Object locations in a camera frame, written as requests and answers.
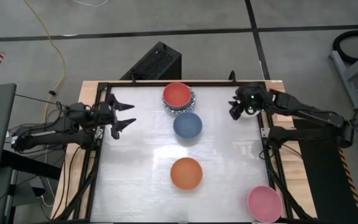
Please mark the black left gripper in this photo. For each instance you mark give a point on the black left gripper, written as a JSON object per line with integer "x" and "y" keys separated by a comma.
{"x": 106, "y": 115}

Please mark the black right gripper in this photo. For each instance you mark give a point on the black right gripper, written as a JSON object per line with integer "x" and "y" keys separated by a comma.
{"x": 256, "y": 99}

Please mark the blue patterned paper plate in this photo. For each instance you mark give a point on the blue patterned paper plate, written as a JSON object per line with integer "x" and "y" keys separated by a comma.
{"x": 179, "y": 112}

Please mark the red bowl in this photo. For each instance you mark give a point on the red bowl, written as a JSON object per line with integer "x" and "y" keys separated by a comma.
{"x": 177, "y": 95}

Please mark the orange bowl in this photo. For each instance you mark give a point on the orange bowl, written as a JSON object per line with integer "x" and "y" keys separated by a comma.
{"x": 186, "y": 173}

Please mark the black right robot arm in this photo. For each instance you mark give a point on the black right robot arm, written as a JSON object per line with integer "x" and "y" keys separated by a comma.
{"x": 306, "y": 113}

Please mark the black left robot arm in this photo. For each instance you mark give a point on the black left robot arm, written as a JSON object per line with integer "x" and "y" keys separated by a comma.
{"x": 42, "y": 138}

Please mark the blue bowl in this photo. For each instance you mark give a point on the blue bowl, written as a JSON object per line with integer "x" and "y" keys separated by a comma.
{"x": 187, "y": 125}

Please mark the black computer tower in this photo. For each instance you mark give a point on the black computer tower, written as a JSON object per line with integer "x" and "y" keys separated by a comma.
{"x": 154, "y": 63}

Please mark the pink bowl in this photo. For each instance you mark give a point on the pink bowl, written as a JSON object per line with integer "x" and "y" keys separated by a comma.
{"x": 264, "y": 203}

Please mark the black frame clamp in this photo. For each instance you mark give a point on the black frame clamp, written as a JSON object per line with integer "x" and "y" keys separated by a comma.
{"x": 133, "y": 78}
{"x": 232, "y": 76}

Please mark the grey metal frame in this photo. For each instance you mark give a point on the grey metal frame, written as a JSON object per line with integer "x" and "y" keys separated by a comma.
{"x": 343, "y": 74}

